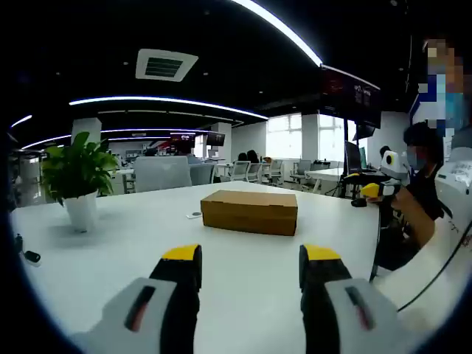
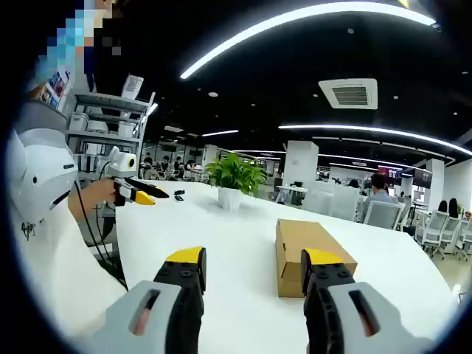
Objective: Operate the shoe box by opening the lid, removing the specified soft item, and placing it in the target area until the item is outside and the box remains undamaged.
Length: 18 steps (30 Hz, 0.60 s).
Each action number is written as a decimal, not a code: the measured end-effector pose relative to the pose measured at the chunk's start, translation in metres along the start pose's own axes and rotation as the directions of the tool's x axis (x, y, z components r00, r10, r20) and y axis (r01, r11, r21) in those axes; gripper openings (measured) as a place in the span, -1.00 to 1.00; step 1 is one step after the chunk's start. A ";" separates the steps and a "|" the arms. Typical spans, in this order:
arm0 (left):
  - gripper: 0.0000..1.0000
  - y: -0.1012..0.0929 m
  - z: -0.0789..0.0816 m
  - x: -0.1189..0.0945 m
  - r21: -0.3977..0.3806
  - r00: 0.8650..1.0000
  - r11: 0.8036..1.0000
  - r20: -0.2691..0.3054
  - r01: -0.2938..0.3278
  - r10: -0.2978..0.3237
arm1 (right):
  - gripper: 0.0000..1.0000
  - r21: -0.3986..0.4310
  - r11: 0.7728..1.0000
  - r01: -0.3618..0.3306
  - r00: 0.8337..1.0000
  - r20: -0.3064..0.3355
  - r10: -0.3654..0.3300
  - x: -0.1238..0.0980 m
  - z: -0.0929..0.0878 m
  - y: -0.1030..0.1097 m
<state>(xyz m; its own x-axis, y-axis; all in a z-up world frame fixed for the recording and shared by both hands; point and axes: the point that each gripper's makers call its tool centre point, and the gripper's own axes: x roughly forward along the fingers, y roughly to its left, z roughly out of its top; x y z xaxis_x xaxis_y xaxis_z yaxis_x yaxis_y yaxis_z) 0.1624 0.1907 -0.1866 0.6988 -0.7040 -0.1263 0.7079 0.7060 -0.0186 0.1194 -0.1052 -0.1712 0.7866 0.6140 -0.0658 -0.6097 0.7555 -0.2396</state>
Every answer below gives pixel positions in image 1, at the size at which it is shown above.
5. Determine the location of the white desk partition panel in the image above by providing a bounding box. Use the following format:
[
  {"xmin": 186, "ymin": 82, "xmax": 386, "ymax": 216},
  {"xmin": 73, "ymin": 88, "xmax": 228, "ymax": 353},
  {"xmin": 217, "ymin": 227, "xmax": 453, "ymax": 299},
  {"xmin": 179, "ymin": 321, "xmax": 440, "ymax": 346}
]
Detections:
[{"xmin": 133, "ymin": 155, "xmax": 193, "ymax": 193}]

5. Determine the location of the monitor on stand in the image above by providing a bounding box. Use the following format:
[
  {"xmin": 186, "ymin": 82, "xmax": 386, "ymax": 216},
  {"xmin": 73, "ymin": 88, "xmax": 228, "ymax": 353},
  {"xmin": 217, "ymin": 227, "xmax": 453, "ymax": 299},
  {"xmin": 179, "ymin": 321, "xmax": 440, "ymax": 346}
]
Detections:
[{"xmin": 344, "ymin": 140, "xmax": 365, "ymax": 171}]

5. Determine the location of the white ceiling air vent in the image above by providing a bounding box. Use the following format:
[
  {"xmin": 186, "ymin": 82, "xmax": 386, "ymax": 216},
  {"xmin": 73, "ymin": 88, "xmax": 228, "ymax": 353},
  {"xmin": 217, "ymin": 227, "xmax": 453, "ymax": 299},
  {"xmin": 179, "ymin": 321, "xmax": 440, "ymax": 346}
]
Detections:
[{"xmin": 135, "ymin": 48, "xmax": 200, "ymax": 83}]

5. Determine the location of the potted green plant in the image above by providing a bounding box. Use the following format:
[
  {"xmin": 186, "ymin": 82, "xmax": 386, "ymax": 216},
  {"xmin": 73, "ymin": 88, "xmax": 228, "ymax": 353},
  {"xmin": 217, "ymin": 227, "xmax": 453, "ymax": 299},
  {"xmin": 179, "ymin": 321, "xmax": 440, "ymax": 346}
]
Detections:
[{"xmin": 41, "ymin": 131, "xmax": 119, "ymax": 234}]

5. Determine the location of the black device cable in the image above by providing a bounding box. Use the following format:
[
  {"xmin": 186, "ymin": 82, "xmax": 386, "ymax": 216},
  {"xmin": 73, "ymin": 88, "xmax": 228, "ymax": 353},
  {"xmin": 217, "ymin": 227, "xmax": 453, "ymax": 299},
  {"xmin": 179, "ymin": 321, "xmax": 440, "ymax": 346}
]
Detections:
[{"xmin": 397, "ymin": 221, "xmax": 472, "ymax": 313}]

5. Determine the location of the white chest device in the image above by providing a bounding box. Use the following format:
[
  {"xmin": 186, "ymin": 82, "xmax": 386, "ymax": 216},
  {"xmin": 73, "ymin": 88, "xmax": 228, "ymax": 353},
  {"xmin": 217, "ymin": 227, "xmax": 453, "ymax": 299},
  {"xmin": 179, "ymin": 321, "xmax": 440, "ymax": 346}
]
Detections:
[{"xmin": 434, "ymin": 146, "xmax": 472, "ymax": 237}]

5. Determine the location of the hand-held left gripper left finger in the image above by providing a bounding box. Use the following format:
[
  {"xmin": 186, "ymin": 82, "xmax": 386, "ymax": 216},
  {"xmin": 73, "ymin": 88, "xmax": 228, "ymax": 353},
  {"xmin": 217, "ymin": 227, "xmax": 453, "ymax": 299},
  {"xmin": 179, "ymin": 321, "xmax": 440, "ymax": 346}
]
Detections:
[{"xmin": 72, "ymin": 243, "xmax": 203, "ymax": 354}]

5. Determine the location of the hanging dark monitor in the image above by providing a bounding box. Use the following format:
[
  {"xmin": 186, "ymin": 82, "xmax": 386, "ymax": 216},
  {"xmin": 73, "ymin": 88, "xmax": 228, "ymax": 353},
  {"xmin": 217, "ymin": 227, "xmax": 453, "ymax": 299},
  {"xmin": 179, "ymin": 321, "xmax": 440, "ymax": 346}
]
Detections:
[{"xmin": 319, "ymin": 63, "xmax": 383, "ymax": 129}]

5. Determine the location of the white ceiling light strip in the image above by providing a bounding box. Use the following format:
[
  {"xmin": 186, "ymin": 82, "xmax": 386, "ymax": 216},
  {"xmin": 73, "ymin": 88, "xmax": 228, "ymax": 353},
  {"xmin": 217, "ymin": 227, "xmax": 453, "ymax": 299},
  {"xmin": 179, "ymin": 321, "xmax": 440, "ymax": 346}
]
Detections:
[
  {"xmin": 69, "ymin": 96, "xmax": 269, "ymax": 120},
  {"xmin": 231, "ymin": 0, "xmax": 325, "ymax": 67}
]

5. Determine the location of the person's right hand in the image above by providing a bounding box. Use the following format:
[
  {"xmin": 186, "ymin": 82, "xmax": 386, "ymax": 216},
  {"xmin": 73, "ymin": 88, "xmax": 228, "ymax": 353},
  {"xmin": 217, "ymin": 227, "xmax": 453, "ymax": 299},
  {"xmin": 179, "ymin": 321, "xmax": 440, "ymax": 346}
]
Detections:
[{"xmin": 368, "ymin": 187, "xmax": 411, "ymax": 213}]

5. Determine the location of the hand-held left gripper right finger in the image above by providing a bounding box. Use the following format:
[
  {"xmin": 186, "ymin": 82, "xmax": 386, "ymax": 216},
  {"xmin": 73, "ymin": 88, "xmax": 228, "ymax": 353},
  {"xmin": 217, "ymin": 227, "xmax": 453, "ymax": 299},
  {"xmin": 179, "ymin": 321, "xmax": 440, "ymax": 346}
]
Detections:
[{"xmin": 298, "ymin": 243, "xmax": 417, "ymax": 354}]

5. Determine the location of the brown cardboard shoe box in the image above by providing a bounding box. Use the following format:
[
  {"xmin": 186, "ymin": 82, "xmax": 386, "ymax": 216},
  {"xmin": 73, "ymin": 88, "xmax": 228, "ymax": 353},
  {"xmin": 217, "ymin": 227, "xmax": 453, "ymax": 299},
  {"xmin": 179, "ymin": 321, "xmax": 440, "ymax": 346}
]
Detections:
[{"xmin": 200, "ymin": 190, "xmax": 298, "ymax": 237}]

